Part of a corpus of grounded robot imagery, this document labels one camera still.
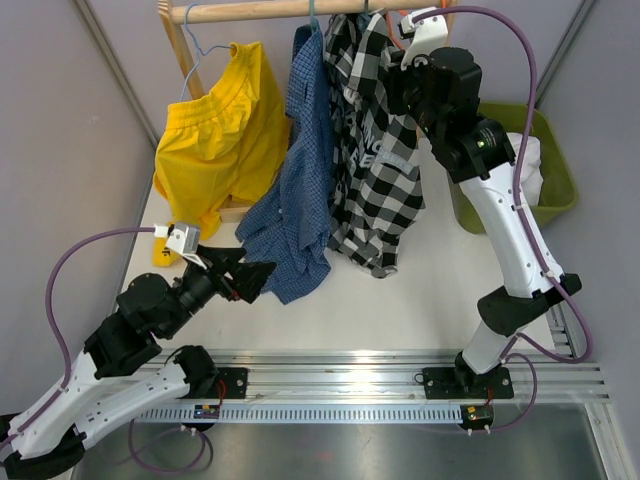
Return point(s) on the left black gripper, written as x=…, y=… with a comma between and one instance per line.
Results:
x=249, y=277

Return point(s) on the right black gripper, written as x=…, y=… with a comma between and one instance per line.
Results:
x=395, y=81

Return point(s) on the orange hanger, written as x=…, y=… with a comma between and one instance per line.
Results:
x=394, y=17

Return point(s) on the black white checked shirt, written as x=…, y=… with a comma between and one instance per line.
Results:
x=377, y=181

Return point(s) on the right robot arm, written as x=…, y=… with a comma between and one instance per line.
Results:
x=439, y=91

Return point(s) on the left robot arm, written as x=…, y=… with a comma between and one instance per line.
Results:
x=49, y=439

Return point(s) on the blue checked shirt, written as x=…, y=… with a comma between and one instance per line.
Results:
x=290, y=225

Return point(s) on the grey blue hanger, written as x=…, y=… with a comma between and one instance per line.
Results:
x=367, y=7

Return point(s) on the teal hanger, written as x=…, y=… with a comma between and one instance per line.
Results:
x=313, y=22

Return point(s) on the yellow garment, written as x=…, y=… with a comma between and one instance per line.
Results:
x=228, y=144

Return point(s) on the green plastic basket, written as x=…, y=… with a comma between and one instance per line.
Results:
x=558, y=191

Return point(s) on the wooden clothes rack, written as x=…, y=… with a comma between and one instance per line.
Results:
x=178, y=20

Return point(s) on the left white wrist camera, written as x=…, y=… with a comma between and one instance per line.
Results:
x=182, y=239

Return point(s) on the white slotted cable duct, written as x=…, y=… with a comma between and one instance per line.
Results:
x=240, y=413

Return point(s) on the light blue wire hanger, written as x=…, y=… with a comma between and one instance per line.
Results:
x=199, y=52

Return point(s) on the aluminium mounting rail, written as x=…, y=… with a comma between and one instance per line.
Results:
x=314, y=355

